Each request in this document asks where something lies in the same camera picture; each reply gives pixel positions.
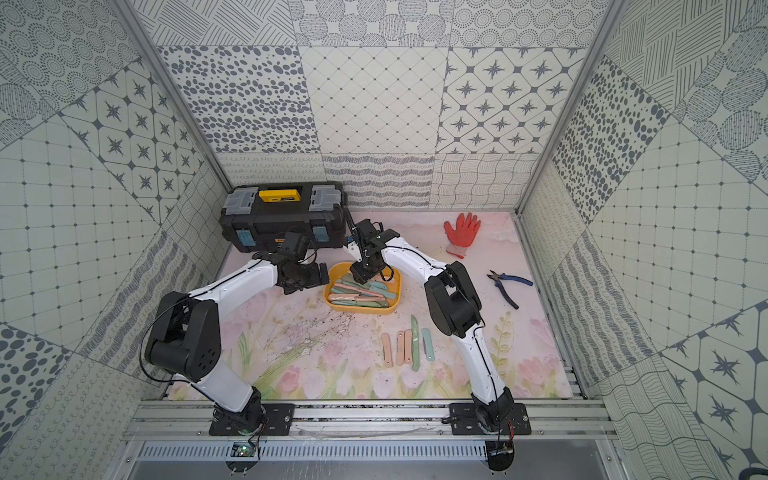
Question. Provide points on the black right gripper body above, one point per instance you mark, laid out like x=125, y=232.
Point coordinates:
x=366, y=268

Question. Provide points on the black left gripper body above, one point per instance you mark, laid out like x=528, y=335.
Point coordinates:
x=309, y=278

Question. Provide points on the yellow plastic storage tray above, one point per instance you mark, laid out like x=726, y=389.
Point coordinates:
x=379, y=296

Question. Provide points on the green folding fruit knife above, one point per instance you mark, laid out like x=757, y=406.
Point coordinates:
x=415, y=344

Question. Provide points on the pink folding fruit knife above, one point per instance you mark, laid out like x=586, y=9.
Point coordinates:
x=387, y=350

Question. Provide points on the teal folding fruit knife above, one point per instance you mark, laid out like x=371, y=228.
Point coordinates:
x=428, y=344

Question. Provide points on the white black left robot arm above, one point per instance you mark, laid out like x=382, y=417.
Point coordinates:
x=185, y=338

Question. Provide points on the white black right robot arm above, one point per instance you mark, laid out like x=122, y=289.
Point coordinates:
x=453, y=303

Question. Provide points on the black Deli toolbox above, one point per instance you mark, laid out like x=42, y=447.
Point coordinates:
x=257, y=217

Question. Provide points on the red work glove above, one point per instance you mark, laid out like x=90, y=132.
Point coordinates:
x=461, y=234

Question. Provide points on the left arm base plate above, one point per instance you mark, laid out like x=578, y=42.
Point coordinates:
x=271, y=419

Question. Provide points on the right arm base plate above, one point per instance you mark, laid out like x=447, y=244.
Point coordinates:
x=467, y=419

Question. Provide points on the aluminium front rail frame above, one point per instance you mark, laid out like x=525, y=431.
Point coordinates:
x=388, y=439

